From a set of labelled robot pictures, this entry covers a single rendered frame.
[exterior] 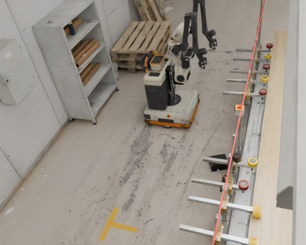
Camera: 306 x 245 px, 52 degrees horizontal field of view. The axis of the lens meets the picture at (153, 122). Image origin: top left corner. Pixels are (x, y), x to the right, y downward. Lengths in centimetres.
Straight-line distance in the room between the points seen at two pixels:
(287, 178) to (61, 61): 385
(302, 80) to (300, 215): 40
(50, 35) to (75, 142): 149
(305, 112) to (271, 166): 198
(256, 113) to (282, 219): 151
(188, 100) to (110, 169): 142
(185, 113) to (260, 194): 198
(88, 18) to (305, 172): 451
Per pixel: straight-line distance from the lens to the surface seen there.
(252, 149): 325
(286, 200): 77
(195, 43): 363
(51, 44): 430
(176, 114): 424
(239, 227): 272
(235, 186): 264
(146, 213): 358
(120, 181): 393
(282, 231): 242
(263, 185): 262
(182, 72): 404
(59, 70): 447
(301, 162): 67
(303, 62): 96
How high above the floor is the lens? 295
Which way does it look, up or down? 40 degrees down
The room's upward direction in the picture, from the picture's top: 11 degrees counter-clockwise
